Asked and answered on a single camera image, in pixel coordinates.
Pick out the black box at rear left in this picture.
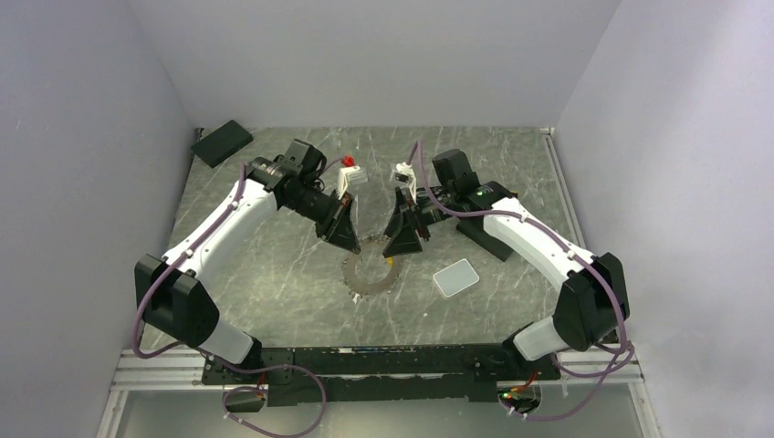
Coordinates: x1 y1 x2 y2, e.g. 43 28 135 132
191 120 254 168

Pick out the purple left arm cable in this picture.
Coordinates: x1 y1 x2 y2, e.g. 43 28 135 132
131 155 358 438

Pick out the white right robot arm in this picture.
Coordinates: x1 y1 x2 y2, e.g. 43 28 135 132
382 149 630 379

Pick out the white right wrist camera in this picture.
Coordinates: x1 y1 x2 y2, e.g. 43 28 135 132
390 162 417 200

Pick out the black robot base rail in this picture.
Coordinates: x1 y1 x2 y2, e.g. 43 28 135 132
202 343 560 407

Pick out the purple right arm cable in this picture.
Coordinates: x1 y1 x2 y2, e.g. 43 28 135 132
408 140 636 422

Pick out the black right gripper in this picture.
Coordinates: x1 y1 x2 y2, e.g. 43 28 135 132
380 187 455 259

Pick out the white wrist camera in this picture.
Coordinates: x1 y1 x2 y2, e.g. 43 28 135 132
390 162 417 200
336 165 369 199

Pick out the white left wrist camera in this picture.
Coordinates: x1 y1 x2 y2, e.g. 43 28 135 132
336 165 369 199

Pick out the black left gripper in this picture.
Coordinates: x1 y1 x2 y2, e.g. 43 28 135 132
285 185 361 255

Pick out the aluminium frame rail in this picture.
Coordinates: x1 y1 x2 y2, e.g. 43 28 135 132
96 347 664 438

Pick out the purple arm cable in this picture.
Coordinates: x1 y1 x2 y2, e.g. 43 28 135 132
408 140 636 422
131 155 358 438

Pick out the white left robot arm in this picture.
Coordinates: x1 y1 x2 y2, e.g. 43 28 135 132
131 140 367 383

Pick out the black flat box with sticker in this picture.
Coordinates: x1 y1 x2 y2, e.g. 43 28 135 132
455 218 513 262

